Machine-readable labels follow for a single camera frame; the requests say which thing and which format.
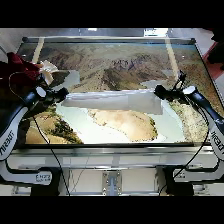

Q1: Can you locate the pale grey shirt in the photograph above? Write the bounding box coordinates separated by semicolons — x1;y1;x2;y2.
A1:
60;89;165;116

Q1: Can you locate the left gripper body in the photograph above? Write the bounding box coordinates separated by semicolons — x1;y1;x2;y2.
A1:
45;86;70;103

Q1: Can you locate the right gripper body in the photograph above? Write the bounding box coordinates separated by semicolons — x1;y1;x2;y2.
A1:
153;84;176;101

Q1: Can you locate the dark red garment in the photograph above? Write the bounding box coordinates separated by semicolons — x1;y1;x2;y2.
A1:
0;51;43;102

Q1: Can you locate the silver frame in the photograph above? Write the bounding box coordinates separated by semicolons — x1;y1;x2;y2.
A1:
0;35;224;197

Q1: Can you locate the black cable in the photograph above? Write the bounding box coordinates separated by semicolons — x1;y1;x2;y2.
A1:
157;96;211;197
8;71;71;197

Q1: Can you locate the cream garment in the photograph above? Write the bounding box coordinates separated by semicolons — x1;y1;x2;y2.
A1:
39;59;60;86

